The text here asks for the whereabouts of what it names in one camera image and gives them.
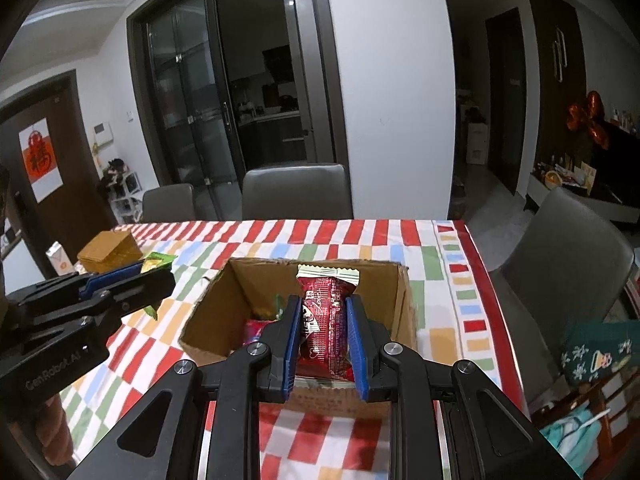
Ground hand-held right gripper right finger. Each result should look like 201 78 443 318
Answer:
345 294 573 480

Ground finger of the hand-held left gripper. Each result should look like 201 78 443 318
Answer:
22 269 177 348
7 259 147 322

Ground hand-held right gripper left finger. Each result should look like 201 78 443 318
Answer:
67 294 305 480

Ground green yellow candy packet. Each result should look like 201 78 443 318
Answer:
140 251 179 321

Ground red snack packet white ends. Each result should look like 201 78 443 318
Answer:
295 263 361 383

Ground cardboard box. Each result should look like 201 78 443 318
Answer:
178 256 419 422

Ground person's left hand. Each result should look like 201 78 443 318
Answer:
30 390 76 466

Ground woven straw box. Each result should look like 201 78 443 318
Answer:
76 230 143 276

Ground white orange drink carton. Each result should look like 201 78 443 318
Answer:
45 241 81 278

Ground white storage shelf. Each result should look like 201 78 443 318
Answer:
97 157 143 226

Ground grey dining chair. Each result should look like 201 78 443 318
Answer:
241 162 354 221
141 183 197 223
492 187 636 411

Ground checked colourful tablecloth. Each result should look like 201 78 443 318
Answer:
50 217 531 480

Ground brown wooden door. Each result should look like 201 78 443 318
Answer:
0 70 118 281

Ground red white door poster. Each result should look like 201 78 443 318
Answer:
19 117 63 204

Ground glass sliding door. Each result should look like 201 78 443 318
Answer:
126 0 351 191

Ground teal cloth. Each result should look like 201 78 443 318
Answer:
540 402 613 478

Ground green printed cushion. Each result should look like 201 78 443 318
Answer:
560 317 640 386

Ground white bin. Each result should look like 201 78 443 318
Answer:
466 122 490 166

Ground white sideboard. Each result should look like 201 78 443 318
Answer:
522 155 640 226

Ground silver refrigerator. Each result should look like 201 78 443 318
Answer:
281 0 321 161

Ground dark wooden cabinet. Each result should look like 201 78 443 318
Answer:
525 0 588 201

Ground red foil balloons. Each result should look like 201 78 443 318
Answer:
565 90 612 151

